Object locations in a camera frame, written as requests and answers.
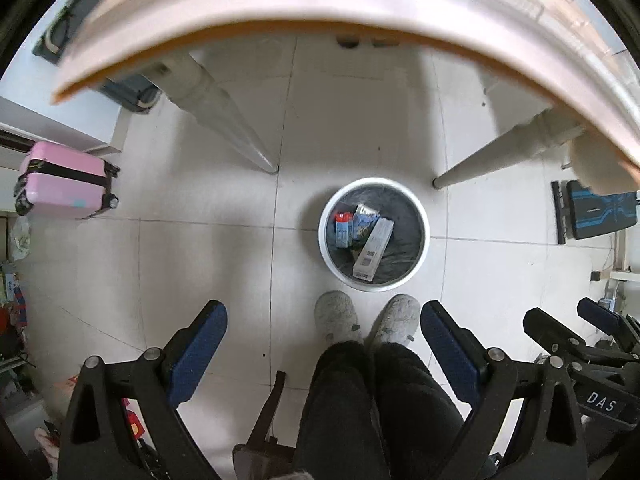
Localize silver Doctor toothpaste box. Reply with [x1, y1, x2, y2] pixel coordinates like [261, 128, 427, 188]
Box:
[352, 218, 395, 282]

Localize white round trash bin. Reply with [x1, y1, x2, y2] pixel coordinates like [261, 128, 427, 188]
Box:
[318, 178, 431, 292]

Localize black blue footrest board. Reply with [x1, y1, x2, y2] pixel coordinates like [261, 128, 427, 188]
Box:
[550, 180, 639, 245]

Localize black trouser legs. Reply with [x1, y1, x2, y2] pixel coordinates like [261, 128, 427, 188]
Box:
[293, 341, 464, 479]

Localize right grey slipper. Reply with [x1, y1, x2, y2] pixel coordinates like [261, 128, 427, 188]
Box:
[370, 294, 421, 349]

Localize grey slipper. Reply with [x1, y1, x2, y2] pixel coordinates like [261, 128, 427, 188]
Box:
[370, 294, 421, 349]
[314, 290, 363, 347]

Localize right white table leg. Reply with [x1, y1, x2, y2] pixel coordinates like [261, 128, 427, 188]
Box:
[433, 108, 585, 190]

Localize white table leg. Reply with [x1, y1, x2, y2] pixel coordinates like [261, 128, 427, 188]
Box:
[141, 53, 279, 174]
[433, 108, 585, 190]

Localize left grey slipper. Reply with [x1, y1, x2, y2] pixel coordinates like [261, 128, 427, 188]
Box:
[314, 290, 363, 347]

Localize pink suitcase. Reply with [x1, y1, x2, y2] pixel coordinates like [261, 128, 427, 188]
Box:
[13, 141, 120, 219]

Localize blue box in bin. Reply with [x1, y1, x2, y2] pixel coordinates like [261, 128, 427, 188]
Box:
[334, 211, 354, 248]

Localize checkered pink brown tablecloth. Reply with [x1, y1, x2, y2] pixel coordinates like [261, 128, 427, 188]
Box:
[52, 0, 639, 195]

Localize dark folding bed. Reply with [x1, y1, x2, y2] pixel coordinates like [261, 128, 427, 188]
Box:
[32, 0, 162, 114]

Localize left white table leg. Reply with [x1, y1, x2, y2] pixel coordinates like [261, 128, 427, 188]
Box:
[141, 53, 279, 174]

